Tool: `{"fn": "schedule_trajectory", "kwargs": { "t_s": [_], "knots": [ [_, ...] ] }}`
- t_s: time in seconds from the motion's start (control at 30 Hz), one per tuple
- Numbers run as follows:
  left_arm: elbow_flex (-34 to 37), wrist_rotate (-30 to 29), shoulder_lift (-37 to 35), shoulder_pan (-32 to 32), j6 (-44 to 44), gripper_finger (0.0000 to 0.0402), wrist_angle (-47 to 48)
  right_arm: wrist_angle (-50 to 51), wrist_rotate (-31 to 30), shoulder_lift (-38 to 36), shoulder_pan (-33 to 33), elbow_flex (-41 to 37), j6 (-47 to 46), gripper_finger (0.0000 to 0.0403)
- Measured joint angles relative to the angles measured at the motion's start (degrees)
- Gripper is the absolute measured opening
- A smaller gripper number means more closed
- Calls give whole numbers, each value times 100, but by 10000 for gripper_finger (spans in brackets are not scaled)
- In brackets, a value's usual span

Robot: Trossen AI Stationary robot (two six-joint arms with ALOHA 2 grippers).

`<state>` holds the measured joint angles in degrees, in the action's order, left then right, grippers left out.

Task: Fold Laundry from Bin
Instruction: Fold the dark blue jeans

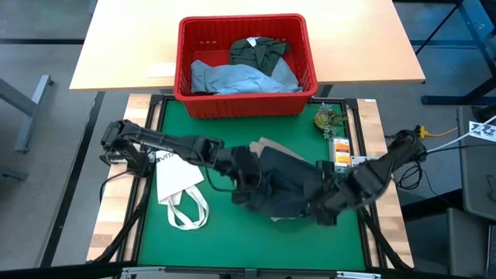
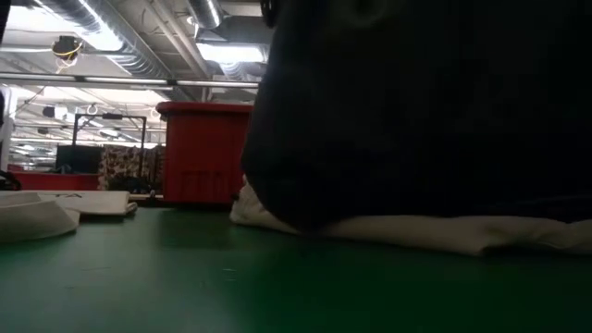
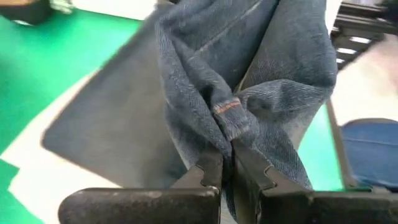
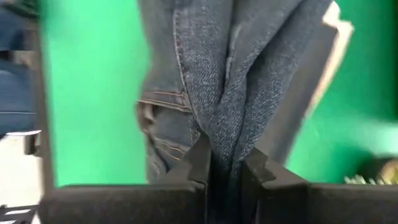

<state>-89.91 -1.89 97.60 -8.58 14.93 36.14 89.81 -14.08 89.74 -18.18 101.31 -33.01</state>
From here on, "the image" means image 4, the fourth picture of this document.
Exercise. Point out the green table mat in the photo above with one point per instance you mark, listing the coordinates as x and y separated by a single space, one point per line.
93 93

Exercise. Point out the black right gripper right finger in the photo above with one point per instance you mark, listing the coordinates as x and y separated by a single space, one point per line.
326 205

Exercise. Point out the dark blue jeans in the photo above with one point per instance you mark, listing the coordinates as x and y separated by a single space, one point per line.
217 77

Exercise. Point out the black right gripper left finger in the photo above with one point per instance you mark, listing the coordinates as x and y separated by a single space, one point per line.
124 205

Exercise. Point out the beige shorts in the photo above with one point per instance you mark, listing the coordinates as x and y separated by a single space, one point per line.
326 62

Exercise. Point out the succulent plant in black pot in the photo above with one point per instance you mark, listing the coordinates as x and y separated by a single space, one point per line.
373 174

